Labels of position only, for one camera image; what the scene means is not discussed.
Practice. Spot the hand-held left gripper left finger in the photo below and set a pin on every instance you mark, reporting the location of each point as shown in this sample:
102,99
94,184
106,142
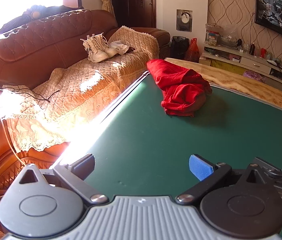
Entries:
85,163

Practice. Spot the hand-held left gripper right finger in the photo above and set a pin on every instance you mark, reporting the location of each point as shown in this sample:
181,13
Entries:
201,166

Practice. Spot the red sweater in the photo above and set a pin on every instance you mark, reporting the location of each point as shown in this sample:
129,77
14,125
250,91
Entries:
181,90

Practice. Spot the green mat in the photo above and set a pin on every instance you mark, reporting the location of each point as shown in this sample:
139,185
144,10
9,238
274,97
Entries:
143,130

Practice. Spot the beige quilted sofa cover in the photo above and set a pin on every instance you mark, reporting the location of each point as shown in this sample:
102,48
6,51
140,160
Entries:
80,85

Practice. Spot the purple stool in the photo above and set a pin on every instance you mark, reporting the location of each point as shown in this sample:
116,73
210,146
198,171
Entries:
254,76

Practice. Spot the white TV cabinet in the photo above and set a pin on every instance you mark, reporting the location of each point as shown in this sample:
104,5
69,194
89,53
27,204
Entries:
253,61

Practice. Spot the red plastic bag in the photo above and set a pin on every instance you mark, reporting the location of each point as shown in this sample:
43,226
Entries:
193,51

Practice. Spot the black bag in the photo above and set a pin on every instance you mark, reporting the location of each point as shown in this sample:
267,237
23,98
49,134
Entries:
179,47

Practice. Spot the red cup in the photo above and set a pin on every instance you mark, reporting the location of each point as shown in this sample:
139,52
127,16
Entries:
263,53

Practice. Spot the white cloth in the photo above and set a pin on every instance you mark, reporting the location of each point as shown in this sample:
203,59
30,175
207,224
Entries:
119,47

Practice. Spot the dark bottle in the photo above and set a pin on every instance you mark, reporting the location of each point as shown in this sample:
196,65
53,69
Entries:
240,43
252,48

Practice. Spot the brown leather sofa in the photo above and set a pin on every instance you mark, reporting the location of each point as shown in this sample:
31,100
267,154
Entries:
30,42

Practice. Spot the round white plate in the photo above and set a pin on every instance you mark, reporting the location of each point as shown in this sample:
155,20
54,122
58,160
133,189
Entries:
184,18

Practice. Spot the beige curtain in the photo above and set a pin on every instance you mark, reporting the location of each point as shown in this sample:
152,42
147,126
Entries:
107,2

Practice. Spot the dark wooden door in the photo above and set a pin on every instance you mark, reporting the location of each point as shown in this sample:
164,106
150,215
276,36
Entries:
136,7

